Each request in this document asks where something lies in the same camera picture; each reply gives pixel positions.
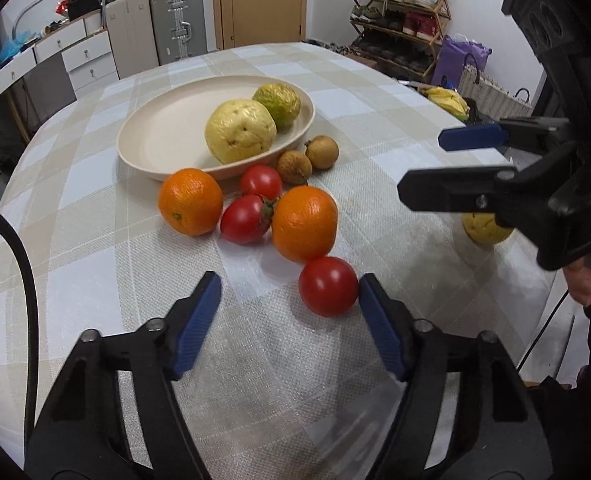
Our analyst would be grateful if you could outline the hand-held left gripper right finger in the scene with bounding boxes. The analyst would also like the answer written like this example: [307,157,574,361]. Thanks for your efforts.
[358,272,556,480]

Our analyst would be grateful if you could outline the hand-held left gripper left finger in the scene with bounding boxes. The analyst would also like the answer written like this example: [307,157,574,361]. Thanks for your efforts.
[24,270,223,480]

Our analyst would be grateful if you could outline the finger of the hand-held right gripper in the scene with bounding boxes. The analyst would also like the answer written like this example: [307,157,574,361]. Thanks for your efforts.
[438,116,576,157]
[397,141,579,227]

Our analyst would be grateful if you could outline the small yellow guava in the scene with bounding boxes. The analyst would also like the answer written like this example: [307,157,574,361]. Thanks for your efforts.
[463,212,515,246]

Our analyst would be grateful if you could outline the red tomato with calyx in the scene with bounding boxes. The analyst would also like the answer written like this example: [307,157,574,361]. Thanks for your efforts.
[219,195,276,246]

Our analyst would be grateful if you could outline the orange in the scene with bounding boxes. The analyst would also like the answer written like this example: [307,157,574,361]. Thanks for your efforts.
[271,185,339,264]
[158,168,224,237]

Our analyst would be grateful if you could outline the brown longan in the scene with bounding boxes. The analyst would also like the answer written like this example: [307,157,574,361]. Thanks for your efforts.
[305,135,340,171]
[276,150,312,186]

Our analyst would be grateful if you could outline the beige oval plate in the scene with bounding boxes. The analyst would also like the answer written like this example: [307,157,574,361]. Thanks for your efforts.
[116,75,316,182]

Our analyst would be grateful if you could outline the person's right hand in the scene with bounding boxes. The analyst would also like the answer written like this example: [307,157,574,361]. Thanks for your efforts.
[563,235,591,307]

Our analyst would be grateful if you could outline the bunch of bananas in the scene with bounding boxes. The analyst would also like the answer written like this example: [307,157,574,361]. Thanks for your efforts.
[418,85,471,122]

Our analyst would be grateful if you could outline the white woven basket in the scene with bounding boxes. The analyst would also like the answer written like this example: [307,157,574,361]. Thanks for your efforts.
[458,55,533,121]

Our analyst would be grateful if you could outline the purple bag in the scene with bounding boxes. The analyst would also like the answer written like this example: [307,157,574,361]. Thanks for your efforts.
[430,35,492,88]

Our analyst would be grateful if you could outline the wooden shoe rack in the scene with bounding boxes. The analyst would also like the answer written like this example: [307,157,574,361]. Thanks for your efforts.
[348,0,453,83]

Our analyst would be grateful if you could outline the scattered loose shoes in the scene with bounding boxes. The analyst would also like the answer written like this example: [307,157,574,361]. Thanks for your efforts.
[308,39,379,68]

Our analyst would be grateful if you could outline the green yellow guava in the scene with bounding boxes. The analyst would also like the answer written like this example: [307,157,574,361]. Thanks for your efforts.
[252,83,302,129]

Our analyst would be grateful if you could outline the large yellow guava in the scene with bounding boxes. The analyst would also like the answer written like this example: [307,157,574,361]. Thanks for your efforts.
[205,99,278,165]

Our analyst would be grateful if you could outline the wooden door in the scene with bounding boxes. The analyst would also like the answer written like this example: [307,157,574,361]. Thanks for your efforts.
[211,0,310,52]

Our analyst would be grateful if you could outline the white drawer cabinet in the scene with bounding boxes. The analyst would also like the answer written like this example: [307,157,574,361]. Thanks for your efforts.
[0,12,121,98]

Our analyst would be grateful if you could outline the beige hard suitcase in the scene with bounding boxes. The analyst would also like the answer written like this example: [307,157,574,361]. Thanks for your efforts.
[104,0,160,80]

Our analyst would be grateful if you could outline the silver hard suitcase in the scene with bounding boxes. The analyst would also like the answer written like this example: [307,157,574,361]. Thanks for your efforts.
[149,0,208,66]

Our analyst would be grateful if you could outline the blue plastic bag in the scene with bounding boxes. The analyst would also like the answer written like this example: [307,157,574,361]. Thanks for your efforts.
[0,30,36,66]

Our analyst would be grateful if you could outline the thin black cable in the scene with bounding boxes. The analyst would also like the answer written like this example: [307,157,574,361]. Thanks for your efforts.
[518,290,569,368]

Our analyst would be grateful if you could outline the thick black cable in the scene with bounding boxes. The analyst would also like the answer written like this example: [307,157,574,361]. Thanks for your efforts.
[0,197,41,411]

